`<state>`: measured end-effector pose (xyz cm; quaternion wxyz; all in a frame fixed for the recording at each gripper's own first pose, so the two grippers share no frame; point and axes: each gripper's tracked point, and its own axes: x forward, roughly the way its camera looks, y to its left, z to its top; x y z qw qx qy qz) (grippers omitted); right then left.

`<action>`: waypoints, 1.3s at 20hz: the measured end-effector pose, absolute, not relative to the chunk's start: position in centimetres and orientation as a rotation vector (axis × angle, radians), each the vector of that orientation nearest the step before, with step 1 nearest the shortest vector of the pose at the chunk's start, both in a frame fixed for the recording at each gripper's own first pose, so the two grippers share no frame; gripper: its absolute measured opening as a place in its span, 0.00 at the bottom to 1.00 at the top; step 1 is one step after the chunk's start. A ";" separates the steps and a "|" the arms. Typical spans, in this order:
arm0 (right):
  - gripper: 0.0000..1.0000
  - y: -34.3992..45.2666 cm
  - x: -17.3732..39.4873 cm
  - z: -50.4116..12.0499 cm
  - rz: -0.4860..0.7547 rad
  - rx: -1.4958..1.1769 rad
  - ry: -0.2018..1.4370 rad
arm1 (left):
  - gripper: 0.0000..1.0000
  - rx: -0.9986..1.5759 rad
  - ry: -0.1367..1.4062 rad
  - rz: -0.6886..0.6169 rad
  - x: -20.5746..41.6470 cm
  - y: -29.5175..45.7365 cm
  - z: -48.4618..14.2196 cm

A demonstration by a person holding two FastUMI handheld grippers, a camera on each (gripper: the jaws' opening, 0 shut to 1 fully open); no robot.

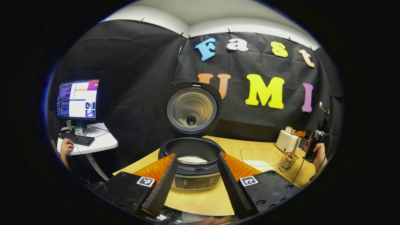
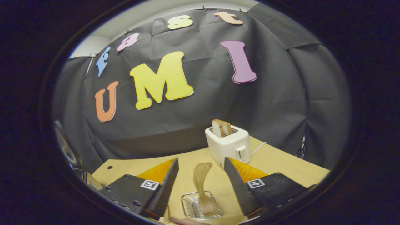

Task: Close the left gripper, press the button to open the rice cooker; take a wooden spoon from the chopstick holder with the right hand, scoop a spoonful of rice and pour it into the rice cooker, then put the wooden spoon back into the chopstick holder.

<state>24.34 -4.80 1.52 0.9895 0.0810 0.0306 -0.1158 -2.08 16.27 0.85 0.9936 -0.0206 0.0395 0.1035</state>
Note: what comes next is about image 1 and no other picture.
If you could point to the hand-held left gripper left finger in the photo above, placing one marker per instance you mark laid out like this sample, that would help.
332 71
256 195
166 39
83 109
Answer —
161 187

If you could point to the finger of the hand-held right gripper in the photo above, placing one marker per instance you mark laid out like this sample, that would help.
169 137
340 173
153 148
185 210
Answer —
301 134

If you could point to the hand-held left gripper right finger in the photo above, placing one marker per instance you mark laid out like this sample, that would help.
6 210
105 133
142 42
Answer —
232 187

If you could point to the wooden spoon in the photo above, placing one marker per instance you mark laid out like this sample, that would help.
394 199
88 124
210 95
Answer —
293 150

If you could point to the clear chopstick holder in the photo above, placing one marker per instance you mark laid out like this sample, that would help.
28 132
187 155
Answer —
287 164

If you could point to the thin white rice layer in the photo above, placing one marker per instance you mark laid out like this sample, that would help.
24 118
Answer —
192 159

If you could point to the silver black rice cooker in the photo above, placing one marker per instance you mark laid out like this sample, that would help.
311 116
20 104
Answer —
192 107

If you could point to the toasted bread slice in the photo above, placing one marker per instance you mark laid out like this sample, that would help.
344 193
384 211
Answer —
290 130

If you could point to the white toaster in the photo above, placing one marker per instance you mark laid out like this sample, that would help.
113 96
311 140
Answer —
286 142

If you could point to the clear glass dish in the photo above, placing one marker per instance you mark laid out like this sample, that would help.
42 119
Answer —
259 154

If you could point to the white side table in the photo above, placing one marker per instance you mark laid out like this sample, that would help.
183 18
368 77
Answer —
103 142

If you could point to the black keyboard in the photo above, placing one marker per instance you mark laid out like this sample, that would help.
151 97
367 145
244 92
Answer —
76 139

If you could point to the small teal desk box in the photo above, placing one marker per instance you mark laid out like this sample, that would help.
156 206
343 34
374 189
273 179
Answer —
81 129

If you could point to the computer monitor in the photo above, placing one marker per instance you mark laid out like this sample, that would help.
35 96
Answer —
78 99

